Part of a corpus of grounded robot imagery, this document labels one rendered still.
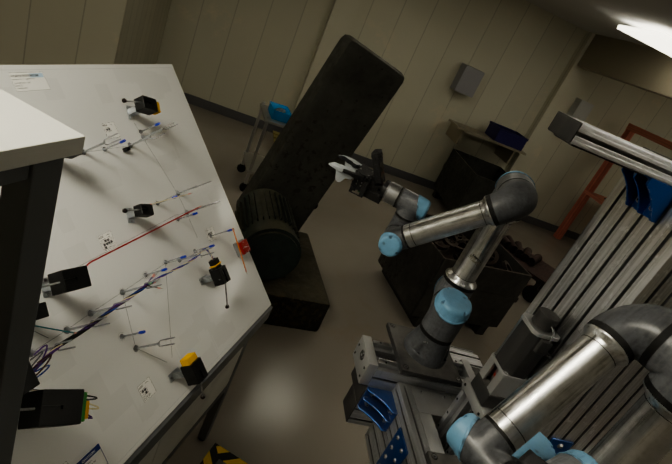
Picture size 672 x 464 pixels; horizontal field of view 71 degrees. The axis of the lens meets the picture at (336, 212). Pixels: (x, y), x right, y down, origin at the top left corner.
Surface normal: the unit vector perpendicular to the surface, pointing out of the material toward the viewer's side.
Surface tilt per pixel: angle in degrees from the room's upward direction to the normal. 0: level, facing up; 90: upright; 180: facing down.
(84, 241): 45
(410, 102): 90
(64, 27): 90
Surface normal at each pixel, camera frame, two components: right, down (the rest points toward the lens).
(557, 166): 0.11, 0.46
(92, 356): 0.89, -0.25
